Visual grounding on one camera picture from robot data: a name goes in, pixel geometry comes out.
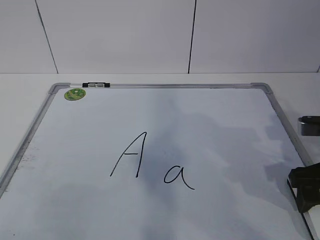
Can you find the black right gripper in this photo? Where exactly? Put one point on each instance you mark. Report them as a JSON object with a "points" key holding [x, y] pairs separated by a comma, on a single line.
{"points": [[304, 183]]}

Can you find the white framed whiteboard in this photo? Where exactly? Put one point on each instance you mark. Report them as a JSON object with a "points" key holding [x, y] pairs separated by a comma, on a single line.
{"points": [[157, 162]]}

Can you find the black silver hanging clip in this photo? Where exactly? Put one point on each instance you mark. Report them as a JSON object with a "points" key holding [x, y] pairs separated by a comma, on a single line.
{"points": [[96, 85]]}

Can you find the round green sticker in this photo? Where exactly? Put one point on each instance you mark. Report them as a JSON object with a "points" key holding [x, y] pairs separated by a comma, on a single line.
{"points": [[75, 94]]}

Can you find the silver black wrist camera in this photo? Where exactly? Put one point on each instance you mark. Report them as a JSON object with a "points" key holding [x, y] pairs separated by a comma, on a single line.
{"points": [[309, 125]]}

